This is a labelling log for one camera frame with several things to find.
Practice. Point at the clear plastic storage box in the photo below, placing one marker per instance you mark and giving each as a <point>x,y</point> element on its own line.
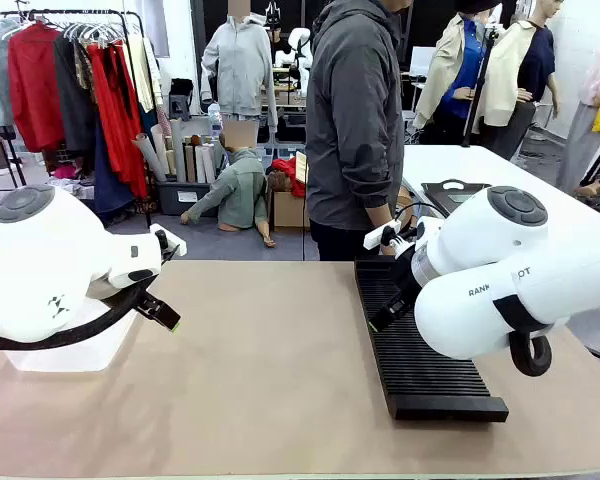
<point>80,350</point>

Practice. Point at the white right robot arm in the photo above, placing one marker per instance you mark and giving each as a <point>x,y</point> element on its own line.
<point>480,240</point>

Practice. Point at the mannequin beige coat blue shirt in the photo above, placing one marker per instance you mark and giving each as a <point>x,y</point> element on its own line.
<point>460,65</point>

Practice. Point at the white humanoid robot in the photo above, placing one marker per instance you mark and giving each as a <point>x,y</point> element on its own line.
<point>297,45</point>

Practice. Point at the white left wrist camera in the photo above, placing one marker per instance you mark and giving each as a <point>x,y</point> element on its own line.
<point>175,245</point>

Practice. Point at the navy hanging garment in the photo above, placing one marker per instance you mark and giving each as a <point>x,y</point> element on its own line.
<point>107,180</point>

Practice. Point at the person's right forearm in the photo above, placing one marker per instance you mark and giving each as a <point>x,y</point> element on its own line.
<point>370,190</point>

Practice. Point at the mannequin pink top grey skirt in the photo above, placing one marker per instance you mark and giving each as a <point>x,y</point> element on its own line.
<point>590,125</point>

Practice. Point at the closed cardboard box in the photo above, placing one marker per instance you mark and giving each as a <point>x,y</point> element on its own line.
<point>287,210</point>

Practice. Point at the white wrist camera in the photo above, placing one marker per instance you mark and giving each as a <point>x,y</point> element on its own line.
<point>175,245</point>
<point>375,240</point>

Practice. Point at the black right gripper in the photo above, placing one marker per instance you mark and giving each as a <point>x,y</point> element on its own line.
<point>409,280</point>

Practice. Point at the mannequin in grey hoodie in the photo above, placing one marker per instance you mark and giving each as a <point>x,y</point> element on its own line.
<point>235,65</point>

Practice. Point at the dark charcoal hanging jacket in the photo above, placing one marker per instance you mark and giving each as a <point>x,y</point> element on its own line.
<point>75,110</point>

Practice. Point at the grey storage bin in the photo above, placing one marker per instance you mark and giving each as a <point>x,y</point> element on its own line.
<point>180,197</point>

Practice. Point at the white cloth pile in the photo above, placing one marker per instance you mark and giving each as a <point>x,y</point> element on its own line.
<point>75,187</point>

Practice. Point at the black slanted stand leg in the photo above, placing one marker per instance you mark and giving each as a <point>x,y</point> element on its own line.
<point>597,160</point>

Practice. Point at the clear water bottle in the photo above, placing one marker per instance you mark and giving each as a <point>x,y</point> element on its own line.
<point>214,120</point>

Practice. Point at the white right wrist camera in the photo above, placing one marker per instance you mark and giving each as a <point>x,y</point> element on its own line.
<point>375,240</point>

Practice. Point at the grey fabric roll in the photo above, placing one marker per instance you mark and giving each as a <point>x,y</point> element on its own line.
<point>177,150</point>

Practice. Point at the cream hanging garment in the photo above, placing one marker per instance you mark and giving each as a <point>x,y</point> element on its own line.
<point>140,70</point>

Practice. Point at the red crumpled cloth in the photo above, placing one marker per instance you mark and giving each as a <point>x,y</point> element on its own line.
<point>286,172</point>

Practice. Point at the red hanging shirt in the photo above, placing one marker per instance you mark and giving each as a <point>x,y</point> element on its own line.
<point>35,90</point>

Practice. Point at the black metal clothes rack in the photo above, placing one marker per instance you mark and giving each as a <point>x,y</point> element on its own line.
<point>105,11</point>

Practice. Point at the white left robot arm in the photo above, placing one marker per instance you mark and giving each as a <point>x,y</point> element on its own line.
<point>40,260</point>

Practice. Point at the pink cloth pile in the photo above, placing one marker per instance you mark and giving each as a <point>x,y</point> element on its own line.
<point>65,172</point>

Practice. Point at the black slotted PCB rack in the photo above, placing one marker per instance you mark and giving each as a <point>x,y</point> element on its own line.
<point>430,380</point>

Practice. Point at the beige paper roll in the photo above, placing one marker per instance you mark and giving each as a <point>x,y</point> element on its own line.
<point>161,145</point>

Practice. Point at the white table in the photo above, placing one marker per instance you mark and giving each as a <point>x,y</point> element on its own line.
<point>455,165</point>

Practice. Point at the person's right hand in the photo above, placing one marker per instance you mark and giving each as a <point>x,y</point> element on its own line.
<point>384,220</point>

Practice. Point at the long red hanging dress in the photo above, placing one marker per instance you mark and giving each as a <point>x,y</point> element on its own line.
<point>115,125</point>

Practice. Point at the person in grey hooded jacket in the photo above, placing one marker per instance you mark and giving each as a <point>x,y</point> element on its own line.
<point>350,125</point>

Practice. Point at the cream paper roll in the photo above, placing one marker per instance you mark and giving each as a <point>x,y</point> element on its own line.
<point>147,155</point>

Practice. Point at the white paper roll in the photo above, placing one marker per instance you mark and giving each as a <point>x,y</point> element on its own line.
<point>205,162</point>

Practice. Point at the brown cardboard tube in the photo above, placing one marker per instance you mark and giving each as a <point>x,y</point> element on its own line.
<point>190,160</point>

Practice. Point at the seated mannequin in green shirt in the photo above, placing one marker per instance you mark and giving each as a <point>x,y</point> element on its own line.
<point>240,185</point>

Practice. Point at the black pole stand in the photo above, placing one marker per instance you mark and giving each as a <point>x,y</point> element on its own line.
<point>480,85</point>

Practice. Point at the mannequin cream jacket navy shirt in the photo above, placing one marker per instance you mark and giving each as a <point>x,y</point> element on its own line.
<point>530,65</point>

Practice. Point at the white board panel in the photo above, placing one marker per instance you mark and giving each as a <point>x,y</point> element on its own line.
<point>422,60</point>

